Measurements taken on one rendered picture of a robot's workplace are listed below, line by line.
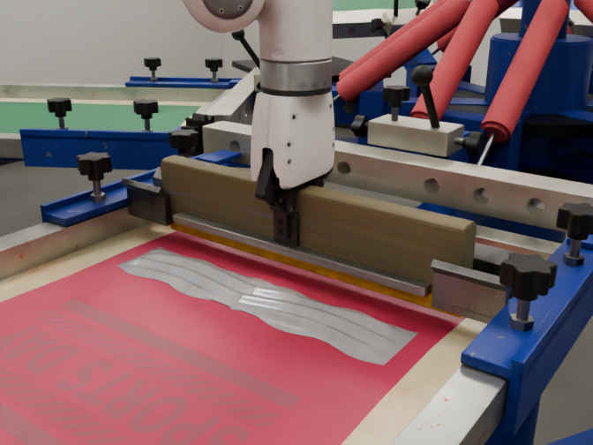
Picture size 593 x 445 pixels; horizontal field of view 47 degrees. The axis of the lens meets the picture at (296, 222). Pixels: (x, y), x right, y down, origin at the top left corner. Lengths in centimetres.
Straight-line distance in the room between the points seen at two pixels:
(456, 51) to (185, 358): 78
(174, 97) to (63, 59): 346
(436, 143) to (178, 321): 45
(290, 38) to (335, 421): 36
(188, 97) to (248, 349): 121
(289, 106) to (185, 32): 533
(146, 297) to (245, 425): 24
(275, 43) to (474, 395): 38
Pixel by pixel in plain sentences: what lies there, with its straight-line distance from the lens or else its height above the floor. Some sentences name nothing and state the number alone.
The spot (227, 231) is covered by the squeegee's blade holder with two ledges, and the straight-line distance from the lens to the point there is 80.
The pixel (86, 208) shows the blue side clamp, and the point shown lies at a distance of 89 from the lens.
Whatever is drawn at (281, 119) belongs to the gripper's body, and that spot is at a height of 114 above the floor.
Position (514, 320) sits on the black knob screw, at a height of 101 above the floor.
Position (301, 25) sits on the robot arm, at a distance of 68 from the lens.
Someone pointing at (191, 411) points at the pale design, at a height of 96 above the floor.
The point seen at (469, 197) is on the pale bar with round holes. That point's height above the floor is 101.
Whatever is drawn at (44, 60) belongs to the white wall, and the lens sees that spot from 513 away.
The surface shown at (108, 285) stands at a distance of 78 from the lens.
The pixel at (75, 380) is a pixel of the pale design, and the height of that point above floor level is 96.
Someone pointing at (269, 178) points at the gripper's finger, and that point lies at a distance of 70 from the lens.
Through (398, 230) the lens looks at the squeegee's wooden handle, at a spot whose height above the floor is 104.
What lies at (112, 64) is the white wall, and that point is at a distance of 548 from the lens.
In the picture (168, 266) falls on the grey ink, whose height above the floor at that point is 96.
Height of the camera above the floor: 129
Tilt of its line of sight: 21 degrees down
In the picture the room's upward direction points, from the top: straight up
